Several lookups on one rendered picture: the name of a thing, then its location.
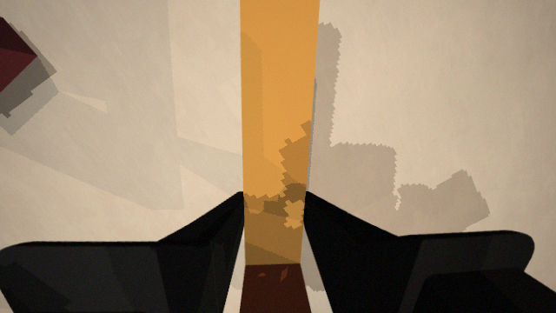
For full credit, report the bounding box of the orange bar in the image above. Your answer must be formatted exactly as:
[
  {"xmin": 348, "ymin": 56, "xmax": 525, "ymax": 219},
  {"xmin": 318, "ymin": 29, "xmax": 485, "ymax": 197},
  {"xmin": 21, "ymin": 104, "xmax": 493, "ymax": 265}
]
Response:
[{"xmin": 239, "ymin": 0, "xmax": 320, "ymax": 313}]

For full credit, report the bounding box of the red rectangular block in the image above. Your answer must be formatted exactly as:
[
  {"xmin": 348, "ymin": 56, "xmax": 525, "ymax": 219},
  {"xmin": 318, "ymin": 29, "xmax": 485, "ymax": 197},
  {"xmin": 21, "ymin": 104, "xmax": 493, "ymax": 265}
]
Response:
[{"xmin": 0, "ymin": 17, "xmax": 37, "ymax": 93}]

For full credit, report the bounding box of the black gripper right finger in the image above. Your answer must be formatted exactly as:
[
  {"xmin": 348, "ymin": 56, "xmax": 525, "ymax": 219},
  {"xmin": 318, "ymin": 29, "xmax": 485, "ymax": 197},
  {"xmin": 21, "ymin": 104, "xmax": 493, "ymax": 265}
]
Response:
[{"xmin": 303, "ymin": 191, "xmax": 535, "ymax": 313}]

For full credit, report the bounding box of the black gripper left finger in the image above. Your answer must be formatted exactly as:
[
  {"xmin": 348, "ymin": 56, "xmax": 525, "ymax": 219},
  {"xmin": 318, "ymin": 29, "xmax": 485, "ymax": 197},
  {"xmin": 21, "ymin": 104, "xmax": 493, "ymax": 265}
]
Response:
[{"xmin": 0, "ymin": 191, "xmax": 244, "ymax": 313}]

